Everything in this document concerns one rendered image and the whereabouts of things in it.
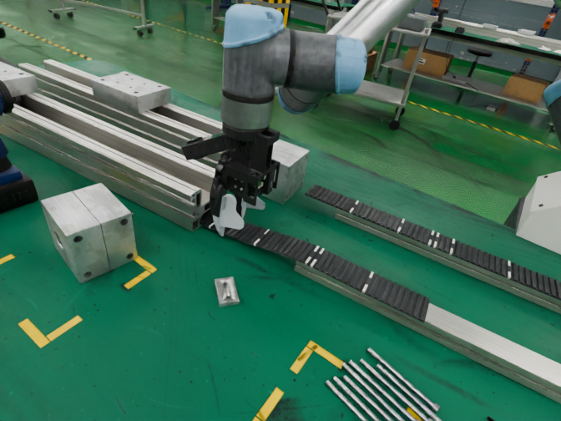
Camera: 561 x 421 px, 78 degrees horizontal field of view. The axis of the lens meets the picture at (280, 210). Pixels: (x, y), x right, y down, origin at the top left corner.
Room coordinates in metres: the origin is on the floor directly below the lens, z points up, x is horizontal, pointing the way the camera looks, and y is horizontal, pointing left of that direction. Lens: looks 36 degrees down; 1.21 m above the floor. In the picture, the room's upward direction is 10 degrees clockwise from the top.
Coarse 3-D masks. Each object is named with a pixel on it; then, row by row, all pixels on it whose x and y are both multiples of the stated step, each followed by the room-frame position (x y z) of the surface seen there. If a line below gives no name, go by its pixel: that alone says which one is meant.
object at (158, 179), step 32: (32, 96) 0.77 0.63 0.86; (0, 128) 0.71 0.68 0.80; (32, 128) 0.66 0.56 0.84; (64, 128) 0.64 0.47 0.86; (96, 128) 0.67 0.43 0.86; (64, 160) 0.62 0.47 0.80; (96, 160) 0.57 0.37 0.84; (128, 160) 0.55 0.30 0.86; (160, 160) 0.60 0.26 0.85; (192, 160) 0.59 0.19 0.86; (128, 192) 0.54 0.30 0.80; (160, 192) 0.51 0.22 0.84; (192, 192) 0.49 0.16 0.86; (192, 224) 0.48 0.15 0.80
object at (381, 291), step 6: (378, 282) 0.40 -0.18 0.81; (384, 282) 0.40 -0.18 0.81; (390, 282) 0.40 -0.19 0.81; (378, 288) 0.38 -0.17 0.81; (384, 288) 0.39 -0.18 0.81; (390, 288) 0.39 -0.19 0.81; (378, 294) 0.37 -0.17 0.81; (384, 294) 0.37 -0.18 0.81; (378, 300) 0.36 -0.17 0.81; (384, 300) 0.36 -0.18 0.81
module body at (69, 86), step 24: (48, 72) 0.95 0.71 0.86; (72, 72) 0.99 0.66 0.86; (48, 96) 0.93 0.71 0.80; (72, 96) 0.88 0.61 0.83; (96, 96) 0.84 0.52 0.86; (120, 120) 0.81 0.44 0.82; (144, 120) 0.79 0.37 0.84; (168, 120) 0.76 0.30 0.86; (192, 120) 0.81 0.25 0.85; (168, 144) 0.75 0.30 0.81
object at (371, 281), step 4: (372, 272) 0.42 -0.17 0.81; (368, 276) 0.41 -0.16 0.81; (372, 276) 0.41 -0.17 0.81; (376, 276) 0.41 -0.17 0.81; (380, 276) 0.41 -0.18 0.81; (368, 280) 0.40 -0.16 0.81; (372, 280) 0.40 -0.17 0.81; (376, 280) 0.40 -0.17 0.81; (364, 284) 0.39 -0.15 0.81; (368, 284) 0.39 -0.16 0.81; (372, 284) 0.39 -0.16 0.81; (376, 284) 0.39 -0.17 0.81; (364, 288) 0.38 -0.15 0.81; (368, 288) 0.38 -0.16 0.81; (372, 288) 0.38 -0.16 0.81; (364, 292) 0.37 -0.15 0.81; (368, 292) 0.37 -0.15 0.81; (372, 292) 0.37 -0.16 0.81
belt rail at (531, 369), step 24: (336, 288) 0.39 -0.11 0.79; (384, 312) 0.36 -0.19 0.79; (432, 312) 0.36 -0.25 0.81; (432, 336) 0.33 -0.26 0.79; (456, 336) 0.32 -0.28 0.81; (480, 336) 0.33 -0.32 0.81; (480, 360) 0.30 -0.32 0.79; (504, 360) 0.30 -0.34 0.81; (528, 360) 0.30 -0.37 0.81; (552, 360) 0.31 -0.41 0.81; (528, 384) 0.28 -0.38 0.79; (552, 384) 0.27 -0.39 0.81
